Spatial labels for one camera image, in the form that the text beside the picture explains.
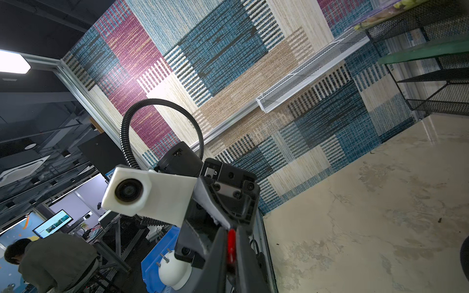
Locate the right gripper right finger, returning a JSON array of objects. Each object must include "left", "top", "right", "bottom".
[{"left": 236, "top": 226, "right": 270, "bottom": 293}]

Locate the blue plastic bin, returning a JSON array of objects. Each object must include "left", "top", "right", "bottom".
[{"left": 141, "top": 227, "right": 180, "bottom": 293}]

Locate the white mesh wall basket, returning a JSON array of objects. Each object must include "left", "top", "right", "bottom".
[{"left": 256, "top": 28, "right": 369, "bottom": 113}]

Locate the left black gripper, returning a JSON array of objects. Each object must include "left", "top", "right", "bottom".
[{"left": 175, "top": 158, "right": 260, "bottom": 269}]

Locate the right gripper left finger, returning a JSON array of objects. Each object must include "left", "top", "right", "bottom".
[{"left": 193, "top": 228, "right": 228, "bottom": 293}]

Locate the person in background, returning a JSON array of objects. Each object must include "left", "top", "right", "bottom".
[{"left": 4, "top": 233, "right": 98, "bottom": 293}]

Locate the black monitor back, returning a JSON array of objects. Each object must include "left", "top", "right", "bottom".
[{"left": 78, "top": 133, "right": 127, "bottom": 181}]

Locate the green board on shelf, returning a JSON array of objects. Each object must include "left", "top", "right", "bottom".
[{"left": 377, "top": 34, "right": 469, "bottom": 65}]

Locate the colourful book on shelf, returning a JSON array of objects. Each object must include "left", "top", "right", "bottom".
[{"left": 352, "top": 0, "right": 428, "bottom": 31}]

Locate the black wire shelf rack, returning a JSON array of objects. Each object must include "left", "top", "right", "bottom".
[{"left": 357, "top": 1, "right": 469, "bottom": 117}]

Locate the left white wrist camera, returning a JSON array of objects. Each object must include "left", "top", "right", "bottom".
[{"left": 101, "top": 167, "right": 197, "bottom": 227}]

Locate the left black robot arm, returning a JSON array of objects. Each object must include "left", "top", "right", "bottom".
[{"left": 111, "top": 99, "right": 260, "bottom": 269}]

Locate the black dome screw base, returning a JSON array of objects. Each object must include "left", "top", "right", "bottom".
[{"left": 460, "top": 237, "right": 469, "bottom": 280}]

